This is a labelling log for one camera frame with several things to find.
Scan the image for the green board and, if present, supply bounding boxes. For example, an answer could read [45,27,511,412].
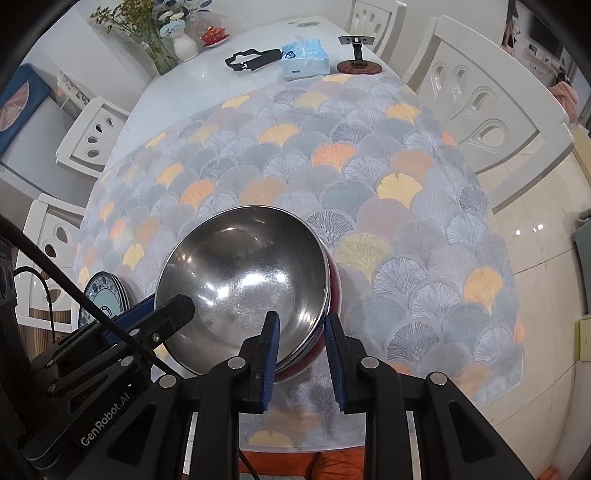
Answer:
[571,217,591,273]

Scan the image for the white cabinet with blue cover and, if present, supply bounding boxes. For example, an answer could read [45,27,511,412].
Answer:
[0,62,79,195]

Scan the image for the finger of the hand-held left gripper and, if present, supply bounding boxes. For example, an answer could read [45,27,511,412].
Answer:
[104,293,157,348]
[28,295,197,376]

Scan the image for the stainless steel bowl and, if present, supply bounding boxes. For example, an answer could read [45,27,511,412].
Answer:
[154,207,329,376]
[272,249,334,370]

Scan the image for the black plastic tool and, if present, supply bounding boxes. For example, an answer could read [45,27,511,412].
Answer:
[224,48,283,73]

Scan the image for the red dish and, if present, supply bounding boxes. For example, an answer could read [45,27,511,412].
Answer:
[199,27,230,48]

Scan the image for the white dining chair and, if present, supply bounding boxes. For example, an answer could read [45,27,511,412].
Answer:
[54,96,132,177]
[403,15,576,214]
[342,0,409,60]
[14,193,88,343]

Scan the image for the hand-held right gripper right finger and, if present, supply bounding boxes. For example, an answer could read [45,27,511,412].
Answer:
[323,314,551,480]

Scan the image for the orange clothing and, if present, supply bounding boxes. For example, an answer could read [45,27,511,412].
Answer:
[238,447,368,480]

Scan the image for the pink cloth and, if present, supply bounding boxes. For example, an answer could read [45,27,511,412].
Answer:
[551,76,580,125]

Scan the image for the thick black cable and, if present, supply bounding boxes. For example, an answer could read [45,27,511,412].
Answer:
[0,215,183,377]

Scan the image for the blue patterned plate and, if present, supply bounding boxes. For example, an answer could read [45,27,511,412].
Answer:
[111,276,136,319]
[78,272,126,329]

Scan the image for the yellow board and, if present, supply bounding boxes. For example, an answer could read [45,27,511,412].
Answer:
[575,316,591,363]

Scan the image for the red bowl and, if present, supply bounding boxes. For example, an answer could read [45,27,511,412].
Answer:
[273,256,343,383]

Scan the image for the phone stand with wooden base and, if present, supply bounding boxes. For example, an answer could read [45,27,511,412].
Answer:
[336,35,384,75]

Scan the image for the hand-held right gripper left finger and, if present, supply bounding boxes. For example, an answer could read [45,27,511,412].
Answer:
[107,311,281,480]

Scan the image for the white flower vase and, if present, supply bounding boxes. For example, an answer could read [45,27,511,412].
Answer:
[157,8,201,62]

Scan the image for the fan patterned table mat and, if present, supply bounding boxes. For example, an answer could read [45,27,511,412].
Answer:
[73,74,528,450]

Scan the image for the glass vase with greenery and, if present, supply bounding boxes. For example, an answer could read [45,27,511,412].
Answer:
[90,0,181,76]

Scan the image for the thin black cable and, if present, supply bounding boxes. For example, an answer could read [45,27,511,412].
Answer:
[13,265,59,344]

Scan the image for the blue tissue pack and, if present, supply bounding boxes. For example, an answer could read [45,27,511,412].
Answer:
[280,38,330,82]

